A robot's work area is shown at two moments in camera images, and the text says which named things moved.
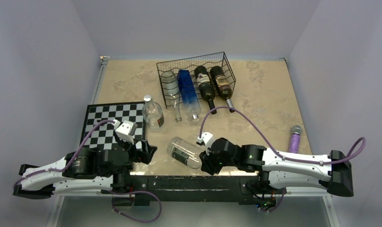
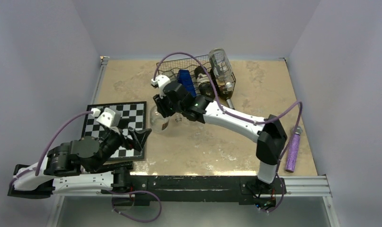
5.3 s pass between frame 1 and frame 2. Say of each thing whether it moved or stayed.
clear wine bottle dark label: moved
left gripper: moved
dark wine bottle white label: stayed
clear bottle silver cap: moved
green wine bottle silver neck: stayed
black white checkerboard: stayed
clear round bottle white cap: moved
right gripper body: moved
